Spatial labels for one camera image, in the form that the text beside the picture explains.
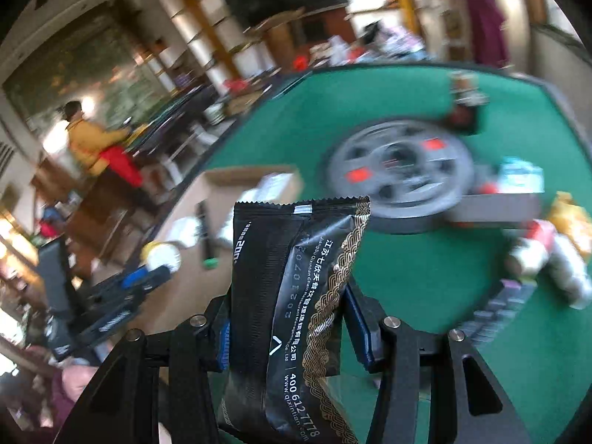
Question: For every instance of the white bottle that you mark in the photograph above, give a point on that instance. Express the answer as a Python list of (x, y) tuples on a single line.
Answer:
[(571, 273)]

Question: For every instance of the white packet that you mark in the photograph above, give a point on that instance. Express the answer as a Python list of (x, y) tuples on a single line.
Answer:
[(275, 185)]

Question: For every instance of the wooden spool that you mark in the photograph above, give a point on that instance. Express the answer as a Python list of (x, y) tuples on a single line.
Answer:
[(463, 81)]

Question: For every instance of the small red container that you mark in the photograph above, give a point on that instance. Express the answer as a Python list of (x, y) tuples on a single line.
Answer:
[(300, 62)]

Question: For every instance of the cardboard box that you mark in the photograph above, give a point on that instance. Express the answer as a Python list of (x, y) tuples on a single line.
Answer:
[(222, 185)]

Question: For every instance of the purple grey block row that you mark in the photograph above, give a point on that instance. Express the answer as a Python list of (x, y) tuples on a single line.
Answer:
[(499, 307)]

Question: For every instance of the black canister with red label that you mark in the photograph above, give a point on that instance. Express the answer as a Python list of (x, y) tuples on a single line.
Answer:
[(467, 115)]

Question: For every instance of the yellow cracker packet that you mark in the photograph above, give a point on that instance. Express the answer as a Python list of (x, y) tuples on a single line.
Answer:
[(571, 222)]

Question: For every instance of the white cloth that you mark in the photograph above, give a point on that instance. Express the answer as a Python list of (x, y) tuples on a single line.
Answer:
[(185, 230)]

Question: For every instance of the large framed landscape painting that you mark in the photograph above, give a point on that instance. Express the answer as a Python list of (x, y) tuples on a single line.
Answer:
[(78, 64)]

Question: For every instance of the floral printed bag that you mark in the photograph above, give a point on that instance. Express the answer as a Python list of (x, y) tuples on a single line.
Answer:
[(393, 39)]

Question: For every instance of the black remote green button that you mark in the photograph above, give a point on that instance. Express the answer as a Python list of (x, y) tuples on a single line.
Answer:
[(206, 236)]

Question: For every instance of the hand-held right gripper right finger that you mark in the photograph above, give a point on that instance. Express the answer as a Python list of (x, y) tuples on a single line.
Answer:
[(363, 328)]

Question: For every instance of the maroon cloth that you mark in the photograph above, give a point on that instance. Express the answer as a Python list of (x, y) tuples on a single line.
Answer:
[(485, 27)]

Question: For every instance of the white tissue pack cartoon print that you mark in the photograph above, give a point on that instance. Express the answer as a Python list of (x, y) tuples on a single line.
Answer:
[(520, 175)]

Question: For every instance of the person's left hand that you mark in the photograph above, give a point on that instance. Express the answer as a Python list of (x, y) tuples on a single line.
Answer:
[(78, 381)]

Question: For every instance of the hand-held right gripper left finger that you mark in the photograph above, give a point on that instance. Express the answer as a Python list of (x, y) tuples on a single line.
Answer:
[(225, 342)]

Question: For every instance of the wooden wall shelf unit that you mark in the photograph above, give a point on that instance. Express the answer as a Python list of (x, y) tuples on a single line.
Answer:
[(203, 23)]

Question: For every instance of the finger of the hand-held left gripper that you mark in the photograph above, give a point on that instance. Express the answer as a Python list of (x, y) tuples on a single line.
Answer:
[(134, 277)]

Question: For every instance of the wooden armchair with carved back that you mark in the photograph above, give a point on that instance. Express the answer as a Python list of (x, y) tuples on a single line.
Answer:
[(448, 23)]

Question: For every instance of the yellow white container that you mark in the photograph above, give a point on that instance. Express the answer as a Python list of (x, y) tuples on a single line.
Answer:
[(162, 252)]

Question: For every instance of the round grey table centre panel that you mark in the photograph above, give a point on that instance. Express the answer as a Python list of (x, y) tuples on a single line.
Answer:
[(402, 194)]

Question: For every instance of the white jar red lid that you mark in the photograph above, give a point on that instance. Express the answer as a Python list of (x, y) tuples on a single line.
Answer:
[(527, 256)]

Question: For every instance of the black snack packet gold pattern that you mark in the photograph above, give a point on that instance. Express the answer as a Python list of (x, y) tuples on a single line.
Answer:
[(296, 310)]

